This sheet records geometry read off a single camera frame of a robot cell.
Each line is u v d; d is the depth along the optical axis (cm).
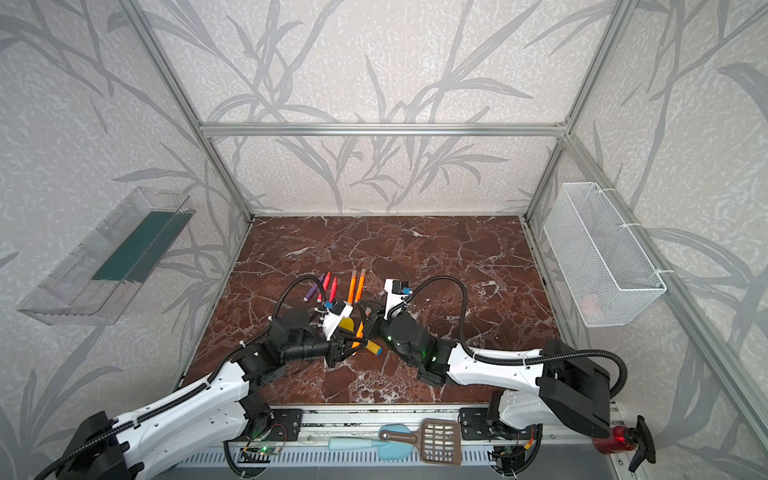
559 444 71
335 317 67
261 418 65
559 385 41
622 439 64
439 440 72
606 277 61
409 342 54
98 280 64
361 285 99
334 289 99
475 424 74
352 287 99
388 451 70
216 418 58
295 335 61
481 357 51
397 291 64
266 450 71
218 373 53
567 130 94
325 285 100
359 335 72
